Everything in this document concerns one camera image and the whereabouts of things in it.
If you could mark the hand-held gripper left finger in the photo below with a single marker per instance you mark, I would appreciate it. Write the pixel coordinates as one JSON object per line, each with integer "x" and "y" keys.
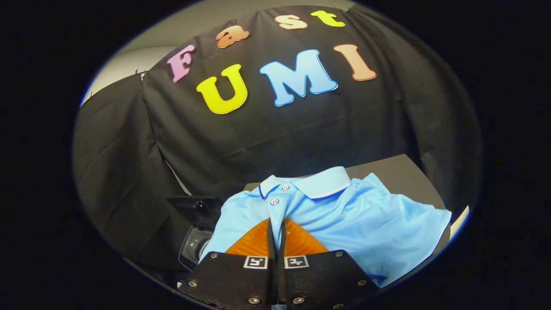
{"x": 232, "y": 280}

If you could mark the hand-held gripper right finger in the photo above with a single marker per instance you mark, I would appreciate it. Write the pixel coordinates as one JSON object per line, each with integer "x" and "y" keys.
{"x": 323, "y": 280}

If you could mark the grey washing machine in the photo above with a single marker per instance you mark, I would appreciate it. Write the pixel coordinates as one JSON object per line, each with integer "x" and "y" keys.
{"x": 193, "y": 245}

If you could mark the light blue polo shirt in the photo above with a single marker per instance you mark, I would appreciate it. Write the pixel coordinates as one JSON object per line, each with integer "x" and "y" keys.
{"x": 366, "y": 224}

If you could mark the dark washing machine lid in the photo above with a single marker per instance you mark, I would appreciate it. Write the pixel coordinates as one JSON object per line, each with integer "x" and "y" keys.
{"x": 198, "y": 209}

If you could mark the grey cabinet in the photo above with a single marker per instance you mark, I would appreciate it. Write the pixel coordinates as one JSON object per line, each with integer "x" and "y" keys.
{"x": 400, "y": 172}

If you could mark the black backdrop cloth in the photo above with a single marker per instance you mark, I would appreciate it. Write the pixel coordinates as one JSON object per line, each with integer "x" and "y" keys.
{"x": 280, "y": 133}

